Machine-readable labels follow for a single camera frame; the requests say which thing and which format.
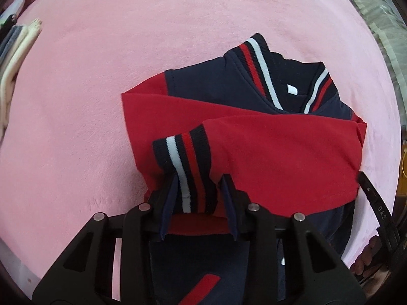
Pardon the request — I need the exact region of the pale patterned bedding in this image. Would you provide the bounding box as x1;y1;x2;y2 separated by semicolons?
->
331;0;407;128

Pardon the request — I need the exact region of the grey folded cloth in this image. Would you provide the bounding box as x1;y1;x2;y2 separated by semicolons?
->
0;24;27;66

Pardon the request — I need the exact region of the person's right hand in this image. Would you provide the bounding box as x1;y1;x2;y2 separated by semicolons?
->
350;235;387;277

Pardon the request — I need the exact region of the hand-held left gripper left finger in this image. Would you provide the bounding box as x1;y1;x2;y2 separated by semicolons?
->
31;175;182;305

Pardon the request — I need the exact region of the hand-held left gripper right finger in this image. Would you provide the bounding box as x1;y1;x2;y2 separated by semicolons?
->
219;174;366;305

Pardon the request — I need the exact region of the cream folded cloth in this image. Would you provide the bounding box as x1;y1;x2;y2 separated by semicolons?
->
0;18;43;140

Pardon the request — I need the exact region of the pink blanket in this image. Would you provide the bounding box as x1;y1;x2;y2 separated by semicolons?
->
0;0;402;299

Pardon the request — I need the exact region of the navy and red jacket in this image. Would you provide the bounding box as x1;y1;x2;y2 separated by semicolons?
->
121;33;368;305

